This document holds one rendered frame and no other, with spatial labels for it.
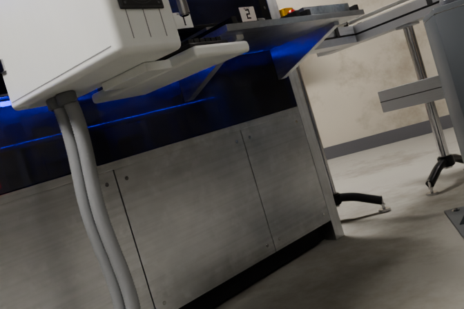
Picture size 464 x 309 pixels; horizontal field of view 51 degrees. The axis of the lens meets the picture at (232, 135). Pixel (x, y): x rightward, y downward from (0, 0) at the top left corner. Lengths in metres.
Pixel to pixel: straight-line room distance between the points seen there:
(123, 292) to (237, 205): 0.67
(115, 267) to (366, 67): 3.92
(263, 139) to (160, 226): 0.57
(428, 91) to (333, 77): 2.29
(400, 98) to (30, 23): 1.99
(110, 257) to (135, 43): 0.54
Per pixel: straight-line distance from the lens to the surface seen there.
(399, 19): 2.68
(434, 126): 2.71
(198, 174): 1.71
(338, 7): 1.86
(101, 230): 1.26
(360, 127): 4.88
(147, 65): 1.14
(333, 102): 4.87
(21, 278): 1.45
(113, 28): 1.00
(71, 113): 1.26
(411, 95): 2.71
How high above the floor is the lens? 0.61
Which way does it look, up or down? 1 degrees down
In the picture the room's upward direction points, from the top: 16 degrees counter-clockwise
